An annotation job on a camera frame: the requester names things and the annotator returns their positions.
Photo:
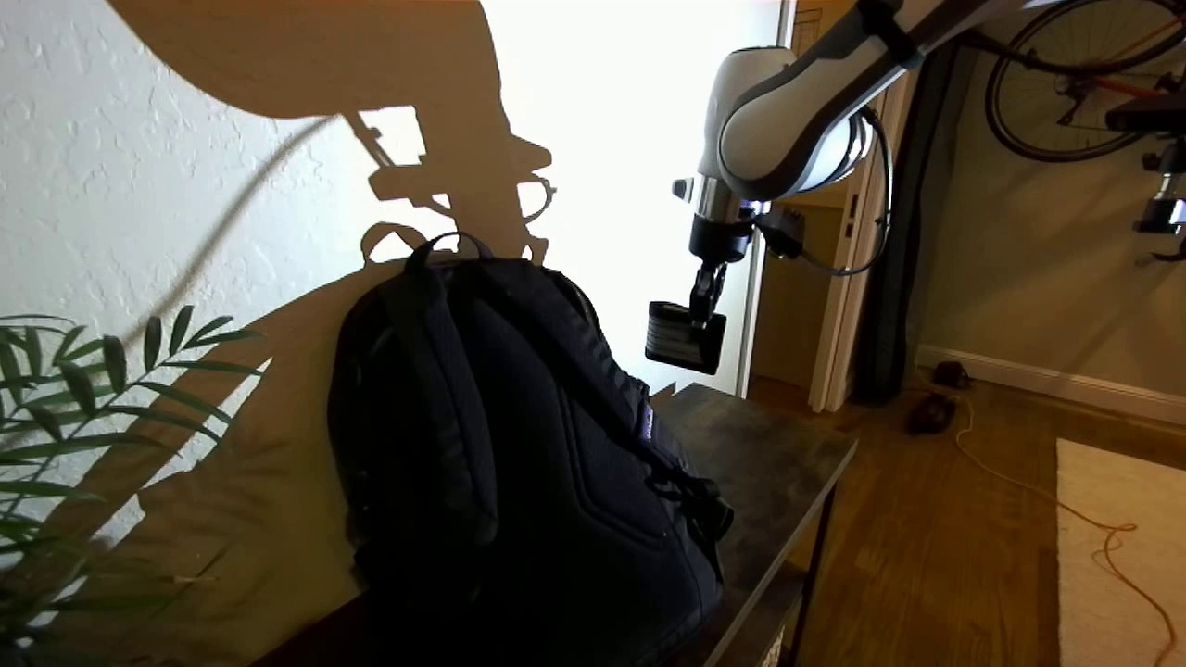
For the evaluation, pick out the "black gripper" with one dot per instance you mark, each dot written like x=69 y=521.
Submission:
x=722 y=238

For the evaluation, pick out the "small black box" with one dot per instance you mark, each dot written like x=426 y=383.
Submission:
x=682 y=335

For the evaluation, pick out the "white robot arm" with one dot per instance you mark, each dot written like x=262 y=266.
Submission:
x=791 y=122

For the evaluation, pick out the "black backpack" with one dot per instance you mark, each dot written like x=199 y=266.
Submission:
x=519 y=494

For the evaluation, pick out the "small black floor object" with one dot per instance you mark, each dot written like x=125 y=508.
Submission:
x=950 y=371
x=928 y=414

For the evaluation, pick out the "dark wooden table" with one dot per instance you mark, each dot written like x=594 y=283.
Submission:
x=815 y=558

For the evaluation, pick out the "white baseboard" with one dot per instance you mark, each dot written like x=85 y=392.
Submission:
x=1060 y=383

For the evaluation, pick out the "black metal fixture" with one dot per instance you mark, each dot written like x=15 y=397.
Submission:
x=1166 y=217

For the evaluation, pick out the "beige floor rug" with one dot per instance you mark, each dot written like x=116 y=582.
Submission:
x=1112 y=595

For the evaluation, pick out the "green leafy plant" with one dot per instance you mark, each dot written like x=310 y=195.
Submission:
x=75 y=394

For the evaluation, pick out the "white door frame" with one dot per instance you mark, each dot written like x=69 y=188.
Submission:
x=757 y=347

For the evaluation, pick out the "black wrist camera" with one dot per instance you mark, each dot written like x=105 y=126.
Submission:
x=781 y=231

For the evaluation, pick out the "black upright post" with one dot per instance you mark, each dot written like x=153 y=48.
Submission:
x=909 y=245

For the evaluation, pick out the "bicycle with red frame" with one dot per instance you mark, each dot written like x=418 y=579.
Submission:
x=1142 y=116

